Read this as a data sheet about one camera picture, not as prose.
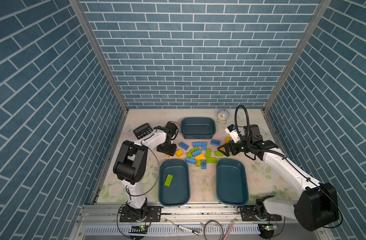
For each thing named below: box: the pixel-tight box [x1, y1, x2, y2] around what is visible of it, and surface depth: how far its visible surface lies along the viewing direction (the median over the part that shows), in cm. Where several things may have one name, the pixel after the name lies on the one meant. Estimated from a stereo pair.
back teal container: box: [180, 117, 217, 140], surface depth 110 cm
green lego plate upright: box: [206, 148, 212, 158], surface depth 98 cm
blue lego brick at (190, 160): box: [185, 157, 197, 165], surface depth 93 cm
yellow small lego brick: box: [194, 153, 205, 161], surface depth 96 cm
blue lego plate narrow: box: [202, 141, 208, 151], surface depth 101 cm
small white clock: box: [216, 109, 230, 125], surface depth 113 cm
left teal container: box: [158, 159, 191, 207], surface depth 83 cm
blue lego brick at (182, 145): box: [179, 141, 190, 151], surface depth 101 cm
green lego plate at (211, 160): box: [206, 157, 217, 164], surface depth 95 cm
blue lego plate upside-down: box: [210, 139, 221, 147], surface depth 101 cm
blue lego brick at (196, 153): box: [191, 149, 202, 158], surface depth 96 cm
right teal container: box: [216, 158, 249, 206], surface depth 84 cm
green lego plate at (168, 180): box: [164, 174, 174, 187], surface depth 86 cm
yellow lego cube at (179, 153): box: [175, 149, 184, 158], surface depth 96 cm
